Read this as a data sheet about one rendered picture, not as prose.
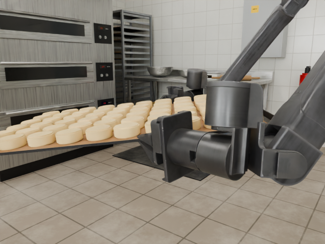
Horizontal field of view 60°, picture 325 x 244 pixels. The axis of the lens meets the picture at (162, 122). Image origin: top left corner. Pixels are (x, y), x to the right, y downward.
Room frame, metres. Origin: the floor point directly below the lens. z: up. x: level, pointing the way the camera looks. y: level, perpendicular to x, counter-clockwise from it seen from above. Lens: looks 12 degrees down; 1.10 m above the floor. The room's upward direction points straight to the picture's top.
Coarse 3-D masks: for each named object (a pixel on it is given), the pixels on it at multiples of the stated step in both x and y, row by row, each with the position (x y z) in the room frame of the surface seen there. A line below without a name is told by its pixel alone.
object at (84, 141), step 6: (192, 102) 0.85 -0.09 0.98; (198, 114) 0.65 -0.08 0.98; (144, 126) 0.58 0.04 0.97; (204, 126) 0.52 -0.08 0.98; (144, 132) 0.53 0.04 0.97; (84, 138) 0.53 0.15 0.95; (108, 138) 0.51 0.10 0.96; (114, 138) 0.51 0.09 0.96; (120, 138) 0.50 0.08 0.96; (126, 138) 0.50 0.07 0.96; (132, 138) 0.49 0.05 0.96; (138, 138) 0.49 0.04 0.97; (54, 144) 0.51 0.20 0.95; (60, 144) 0.51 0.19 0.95; (66, 144) 0.50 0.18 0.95; (72, 144) 0.50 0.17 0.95; (78, 144) 0.49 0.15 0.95; (0, 150) 0.51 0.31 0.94; (12, 150) 0.50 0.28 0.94; (18, 150) 0.50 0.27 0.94; (24, 150) 0.49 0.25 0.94
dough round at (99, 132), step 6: (96, 126) 0.54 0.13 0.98; (102, 126) 0.53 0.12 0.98; (108, 126) 0.53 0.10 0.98; (90, 132) 0.50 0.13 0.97; (96, 132) 0.50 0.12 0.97; (102, 132) 0.50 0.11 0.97; (108, 132) 0.51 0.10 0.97; (90, 138) 0.50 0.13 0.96; (96, 138) 0.50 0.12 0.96; (102, 138) 0.50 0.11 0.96
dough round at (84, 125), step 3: (75, 123) 0.60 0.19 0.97; (78, 123) 0.59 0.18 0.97; (81, 123) 0.59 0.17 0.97; (84, 123) 0.59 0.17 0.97; (87, 123) 0.58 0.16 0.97; (90, 123) 0.59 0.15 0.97; (69, 126) 0.58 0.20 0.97; (72, 126) 0.57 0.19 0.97; (75, 126) 0.57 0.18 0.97; (78, 126) 0.57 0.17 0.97; (81, 126) 0.57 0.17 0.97; (84, 126) 0.57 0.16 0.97; (87, 126) 0.57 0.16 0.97; (90, 126) 0.58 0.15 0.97; (84, 129) 0.57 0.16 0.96; (84, 132) 0.57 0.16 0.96
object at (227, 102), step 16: (224, 80) 0.35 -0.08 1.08; (208, 96) 0.36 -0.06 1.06; (224, 96) 0.35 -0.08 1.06; (240, 96) 0.35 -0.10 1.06; (256, 96) 0.36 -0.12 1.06; (208, 112) 0.36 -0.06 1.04; (224, 112) 0.34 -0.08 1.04; (240, 112) 0.34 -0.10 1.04; (256, 112) 0.35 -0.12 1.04; (256, 128) 0.35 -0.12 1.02; (256, 144) 0.35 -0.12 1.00; (256, 160) 0.34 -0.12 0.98; (272, 160) 0.32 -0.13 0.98; (288, 160) 0.32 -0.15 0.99; (304, 160) 0.32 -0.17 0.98; (272, 176) 0.32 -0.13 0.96; (288, 176) 0.32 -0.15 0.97
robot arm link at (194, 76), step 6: (192, 72) 0.94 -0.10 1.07; (198, 72) 0.94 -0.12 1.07; (204, 72) 0.95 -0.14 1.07; (192, 78) 0.94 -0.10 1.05; (198, 78) 0.94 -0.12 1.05; (204, 78) 0.95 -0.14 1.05; (186, 84) 0.97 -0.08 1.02; (192, 84) 0.95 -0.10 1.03; (198, 84) 0.95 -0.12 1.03; (204, 84) 0.95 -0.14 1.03
